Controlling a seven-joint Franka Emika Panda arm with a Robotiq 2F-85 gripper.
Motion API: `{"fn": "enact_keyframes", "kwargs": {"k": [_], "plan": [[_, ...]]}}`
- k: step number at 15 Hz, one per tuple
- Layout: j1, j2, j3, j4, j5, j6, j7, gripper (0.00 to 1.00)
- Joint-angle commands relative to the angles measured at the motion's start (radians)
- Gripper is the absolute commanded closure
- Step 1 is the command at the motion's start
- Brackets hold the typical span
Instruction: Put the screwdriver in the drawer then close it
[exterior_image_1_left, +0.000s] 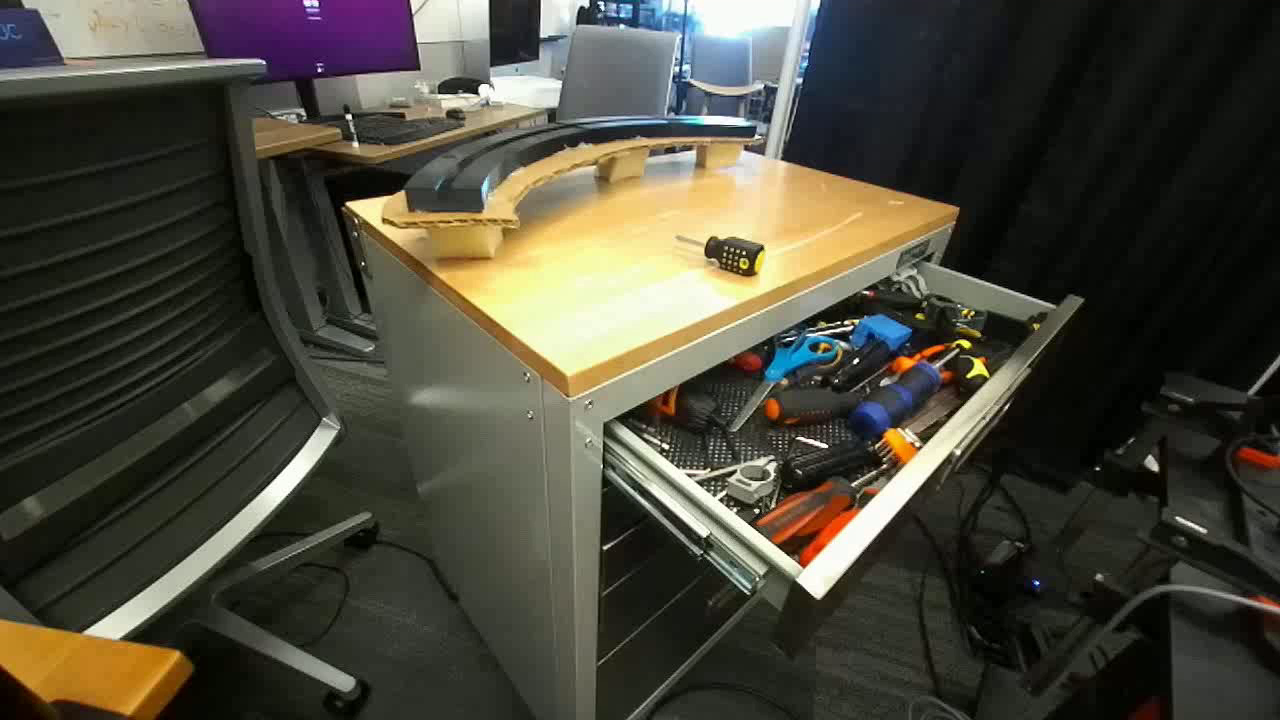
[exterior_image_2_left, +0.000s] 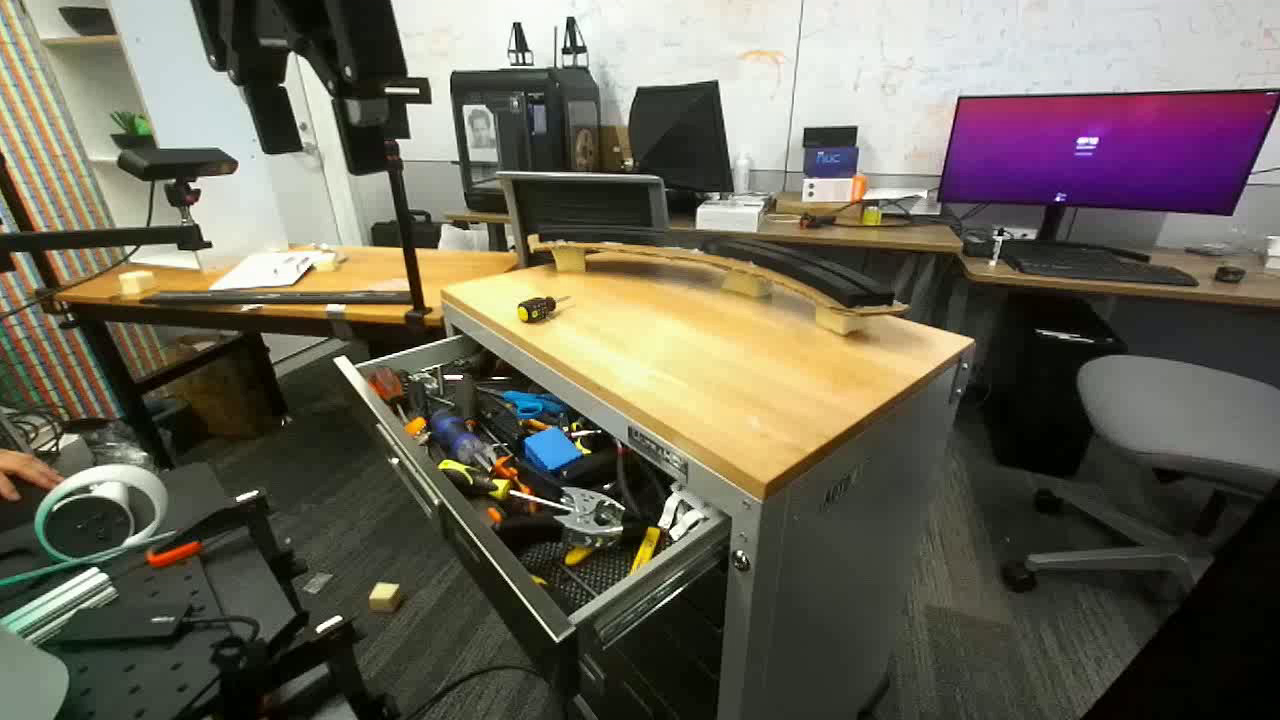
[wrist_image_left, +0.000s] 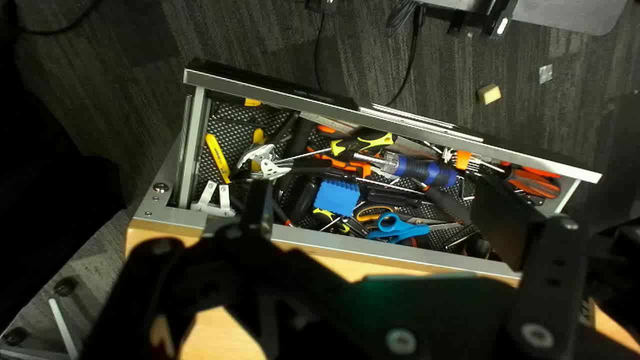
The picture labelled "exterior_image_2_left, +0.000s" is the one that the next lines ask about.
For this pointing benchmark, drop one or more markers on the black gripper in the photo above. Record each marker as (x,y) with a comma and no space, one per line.
(306,24)

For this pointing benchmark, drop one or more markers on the black yellow stubby screwdriver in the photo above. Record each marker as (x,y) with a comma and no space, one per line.
(536,308)

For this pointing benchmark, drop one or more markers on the grey metal tool drawer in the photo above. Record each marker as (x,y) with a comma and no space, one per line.
(533,603)

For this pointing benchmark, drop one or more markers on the person's bare hand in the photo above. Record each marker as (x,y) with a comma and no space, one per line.
(25,469)

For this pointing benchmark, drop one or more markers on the black tripod pole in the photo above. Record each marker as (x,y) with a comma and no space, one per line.
(409,226)

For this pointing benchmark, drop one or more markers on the white paper sheets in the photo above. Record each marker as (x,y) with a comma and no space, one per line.
(266,269)

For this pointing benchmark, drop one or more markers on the small green plant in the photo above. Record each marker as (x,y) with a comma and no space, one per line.
(131,128)

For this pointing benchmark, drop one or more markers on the black 3D printer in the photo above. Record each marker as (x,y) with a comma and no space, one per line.
(525,132)

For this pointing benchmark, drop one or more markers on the wooden workbench black legs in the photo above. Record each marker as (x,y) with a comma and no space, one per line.
(202,290)

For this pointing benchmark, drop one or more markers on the white shelf unit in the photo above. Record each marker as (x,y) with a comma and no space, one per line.
(93,80)

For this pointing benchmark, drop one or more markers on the black horizontal mounting bar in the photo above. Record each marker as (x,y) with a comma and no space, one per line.
(106,236)

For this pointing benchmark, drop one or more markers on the small wooden block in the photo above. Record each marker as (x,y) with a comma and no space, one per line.
(137,280)

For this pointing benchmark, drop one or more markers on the striped curtain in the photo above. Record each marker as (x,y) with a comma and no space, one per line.
(52,267)

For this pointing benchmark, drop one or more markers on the black monitor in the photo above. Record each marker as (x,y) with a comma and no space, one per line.
(683,132)

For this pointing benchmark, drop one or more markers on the blue plastic tool box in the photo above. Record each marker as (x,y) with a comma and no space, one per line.
(553,452)

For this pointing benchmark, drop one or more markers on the white tape roll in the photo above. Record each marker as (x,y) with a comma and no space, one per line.
(134,487)

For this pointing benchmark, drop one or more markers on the small white box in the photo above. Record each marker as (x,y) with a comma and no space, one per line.
(730,213)

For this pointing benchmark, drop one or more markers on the curved wooden bridge black track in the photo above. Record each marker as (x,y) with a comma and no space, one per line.
(746,274)

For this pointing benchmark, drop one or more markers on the silver locking pliers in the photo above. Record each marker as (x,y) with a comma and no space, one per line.
(589,512)

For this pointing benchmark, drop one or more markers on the small wooden cube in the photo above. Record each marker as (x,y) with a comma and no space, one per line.
(385,596)

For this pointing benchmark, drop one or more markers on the grey wood-topped tool cabinet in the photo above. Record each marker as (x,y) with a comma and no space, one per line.
(746,384)

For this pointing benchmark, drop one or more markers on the blue black product box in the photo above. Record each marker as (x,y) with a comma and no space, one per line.
(831,151)

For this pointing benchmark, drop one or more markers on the black clamp stand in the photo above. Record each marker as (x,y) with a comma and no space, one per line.
(285,643)

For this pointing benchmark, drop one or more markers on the black perforated breadboard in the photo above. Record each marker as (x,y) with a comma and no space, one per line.
(134,626)

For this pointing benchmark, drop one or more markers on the silver aluminium bar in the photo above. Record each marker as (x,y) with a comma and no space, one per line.
(61,603)

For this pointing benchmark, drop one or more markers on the black bin under desk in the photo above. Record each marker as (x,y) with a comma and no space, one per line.
(1044,384)

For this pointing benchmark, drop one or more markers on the purple-screen computer monitor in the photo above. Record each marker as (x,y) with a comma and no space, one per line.
(1100,151)

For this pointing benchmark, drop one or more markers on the black computer keyboard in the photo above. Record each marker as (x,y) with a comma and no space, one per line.
(1100,267)

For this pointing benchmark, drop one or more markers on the long wooden office desk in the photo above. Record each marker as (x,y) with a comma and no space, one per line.
(1133,284)

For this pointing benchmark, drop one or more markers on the grey office chair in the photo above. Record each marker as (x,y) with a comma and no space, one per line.
(1180,412)

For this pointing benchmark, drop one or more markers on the black computer mouse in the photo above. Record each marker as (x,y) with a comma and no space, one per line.
(1231,274)

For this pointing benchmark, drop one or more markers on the black camera on stand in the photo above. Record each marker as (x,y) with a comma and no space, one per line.
(177,166)

